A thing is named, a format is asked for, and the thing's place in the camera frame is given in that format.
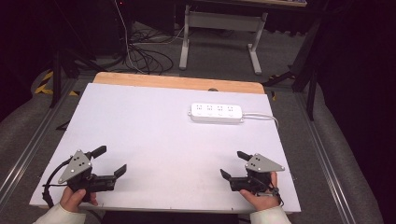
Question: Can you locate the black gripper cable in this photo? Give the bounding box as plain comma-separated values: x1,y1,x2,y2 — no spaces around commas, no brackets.
41,157,75,209
248,176,285,207

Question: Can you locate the person's right hand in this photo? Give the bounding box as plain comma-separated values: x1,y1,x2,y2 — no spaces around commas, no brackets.
239,172,280,212

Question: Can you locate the black metal stand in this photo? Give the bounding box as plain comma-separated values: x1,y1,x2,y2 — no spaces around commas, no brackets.
262,18,323,121
49,43,106,109

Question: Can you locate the white power strip cable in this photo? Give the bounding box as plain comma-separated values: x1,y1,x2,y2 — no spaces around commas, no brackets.
242,112,280,129

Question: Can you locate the white board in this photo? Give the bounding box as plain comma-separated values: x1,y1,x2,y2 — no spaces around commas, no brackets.
29,82,302,215

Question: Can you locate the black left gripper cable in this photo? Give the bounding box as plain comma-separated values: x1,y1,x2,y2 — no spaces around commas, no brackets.
41,157,75,209

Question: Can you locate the white metal desk frame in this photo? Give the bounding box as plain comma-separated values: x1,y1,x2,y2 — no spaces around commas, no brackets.
178,4,269,76

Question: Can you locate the aluminium floor rail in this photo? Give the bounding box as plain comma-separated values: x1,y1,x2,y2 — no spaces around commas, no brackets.
293,92,356,224
0,77,78,204

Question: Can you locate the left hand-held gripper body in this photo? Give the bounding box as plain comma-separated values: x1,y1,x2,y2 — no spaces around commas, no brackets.
57,149,118,203

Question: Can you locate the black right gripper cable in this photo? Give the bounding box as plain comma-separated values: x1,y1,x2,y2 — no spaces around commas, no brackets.
248,176,285,207

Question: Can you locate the yellow black floor tape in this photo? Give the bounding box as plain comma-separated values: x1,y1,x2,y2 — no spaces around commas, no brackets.
34,70,79,97

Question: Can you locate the white power strip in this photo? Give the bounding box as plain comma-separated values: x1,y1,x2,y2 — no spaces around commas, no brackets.
187,103,245,124

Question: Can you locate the tangle of black floor cables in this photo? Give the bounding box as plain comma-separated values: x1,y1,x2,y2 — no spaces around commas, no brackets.
123,27,176,76

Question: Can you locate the person's left hand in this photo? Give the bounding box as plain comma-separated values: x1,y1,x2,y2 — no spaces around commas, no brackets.
59,186,99,214

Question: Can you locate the thin white floor cable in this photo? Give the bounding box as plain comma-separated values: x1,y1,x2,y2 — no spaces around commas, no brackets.
113,0,148,75

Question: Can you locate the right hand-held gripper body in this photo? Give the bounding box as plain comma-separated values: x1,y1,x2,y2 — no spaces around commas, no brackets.
229,153,286,196

